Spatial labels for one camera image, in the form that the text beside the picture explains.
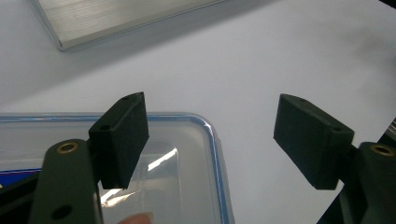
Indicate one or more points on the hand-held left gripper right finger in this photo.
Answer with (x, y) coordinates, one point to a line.
(314, 140)

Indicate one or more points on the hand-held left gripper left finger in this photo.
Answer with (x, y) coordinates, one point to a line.
(118, 140)

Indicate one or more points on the clear plastic container blue rim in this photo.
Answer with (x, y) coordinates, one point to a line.
(190, 161)

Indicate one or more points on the silver metal plate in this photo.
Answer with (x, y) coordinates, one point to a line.
(102, 18)

